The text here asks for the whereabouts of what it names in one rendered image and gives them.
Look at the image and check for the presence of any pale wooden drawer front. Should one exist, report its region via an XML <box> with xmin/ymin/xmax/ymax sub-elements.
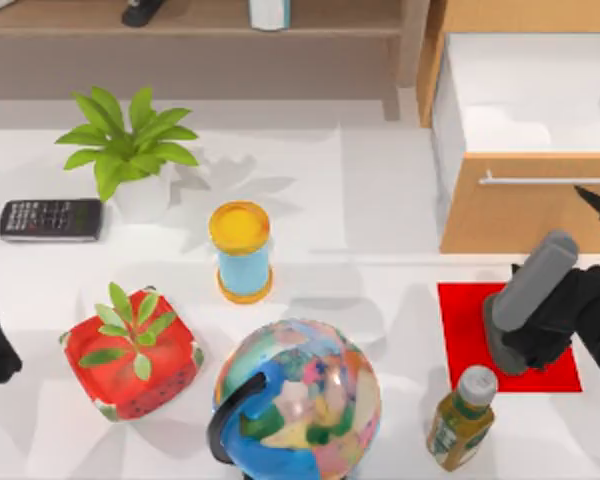
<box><xmin>438</xmin><ymin>151</ymin><xmax>600</xmax><ymax>255</ymax></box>

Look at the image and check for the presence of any long metal handle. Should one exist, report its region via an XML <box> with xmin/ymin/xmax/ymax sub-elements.
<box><xmin>478</xmin><ymin>170</ymin><xmax>600</xmax><ymax>187</ymax></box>

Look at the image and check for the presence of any wooden cupboard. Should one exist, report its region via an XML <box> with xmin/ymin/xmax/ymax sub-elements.
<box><xmin>416</xmin><ymin>0</ymin><xmax>600</xmax><ymax>130</ymax></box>

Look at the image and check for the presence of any white and blue can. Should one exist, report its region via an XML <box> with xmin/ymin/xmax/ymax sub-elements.
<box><xmin>248</xmin><ymin>0</ymin><xmax>293</xmax><ymax>33</ymax></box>

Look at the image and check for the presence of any black calculator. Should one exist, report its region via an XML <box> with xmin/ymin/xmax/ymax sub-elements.
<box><xmin>0</xmin><ymin>198</ymin><xmax>105</xmax><ymax>245</ymax></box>

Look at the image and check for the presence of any colourful globe with black stand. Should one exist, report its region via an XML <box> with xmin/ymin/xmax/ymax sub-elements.
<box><xmin>206</xmin><ymin>318</ymin><xmax>383</xmax><ymax>480</ymax></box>

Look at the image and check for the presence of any red pot with green plant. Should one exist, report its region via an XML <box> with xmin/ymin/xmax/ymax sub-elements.
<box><xmin>58</xmin><ymin>281</ymin><xmax>206</xmax><ymax>423</ymax></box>

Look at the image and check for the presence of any green plant in white pot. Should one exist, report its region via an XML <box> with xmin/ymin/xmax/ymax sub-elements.
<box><xmin>54</xmin><ymin>85</ymin><xmax>202</xmax><ymax>224</ymax></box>

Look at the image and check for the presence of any white drawer inside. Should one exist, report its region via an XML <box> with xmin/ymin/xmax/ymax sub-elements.
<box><xmin>431</xmin><ymin>31</ymin><xmax>600</xmax><ymax>157</ymax></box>

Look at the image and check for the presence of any grey stapler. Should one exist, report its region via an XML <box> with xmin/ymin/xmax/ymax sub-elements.
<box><xmin>481</xmin><ymin>229</ymin><xmax>581</xmax><ymax>377</ymax></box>

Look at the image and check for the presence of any yellow and blue cup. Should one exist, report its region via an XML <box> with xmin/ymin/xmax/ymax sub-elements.
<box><xmin>208</xmin><ymin>200</ymin><xmax>275</xmax><ymax>305</ymax></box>

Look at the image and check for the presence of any wooden open shelf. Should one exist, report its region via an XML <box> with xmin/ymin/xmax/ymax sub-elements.
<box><xmin>0</xmin><ymin>0</ymin><xmax>417</xmax><ymax>122</ymax></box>

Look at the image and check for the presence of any green bottle with grey cap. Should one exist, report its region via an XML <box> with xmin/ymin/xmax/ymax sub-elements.
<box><xmin>425</xmin><ymin>364</ymin><xmax>499</xmax><ymax>473</ymax></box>

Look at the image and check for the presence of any black stapler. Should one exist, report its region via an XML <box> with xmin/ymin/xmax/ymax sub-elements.
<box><xmin>121</xmin><ymin>0</ymin><xmax>168</xmax><ymax>28</ymax></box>

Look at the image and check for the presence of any flat red square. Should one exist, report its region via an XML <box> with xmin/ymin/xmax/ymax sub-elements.
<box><xmin>436</xmin><ymin>281</ymin><xmax>584</xmax><ymax>394</ymax></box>

